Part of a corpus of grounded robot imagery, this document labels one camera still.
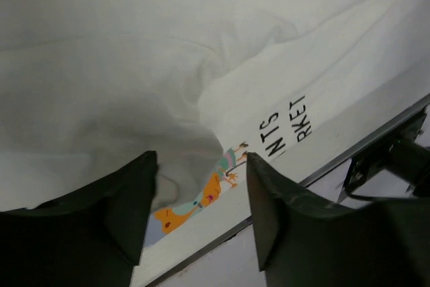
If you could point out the white cartoon print t-shirt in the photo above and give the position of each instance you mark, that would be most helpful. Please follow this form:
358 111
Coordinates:
89 85

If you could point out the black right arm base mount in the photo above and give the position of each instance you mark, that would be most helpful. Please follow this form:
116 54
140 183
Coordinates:
395 152

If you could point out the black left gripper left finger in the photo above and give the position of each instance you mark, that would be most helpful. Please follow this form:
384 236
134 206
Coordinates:
90 237

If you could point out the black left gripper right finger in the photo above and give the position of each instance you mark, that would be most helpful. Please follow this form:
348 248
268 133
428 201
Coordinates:
303 239

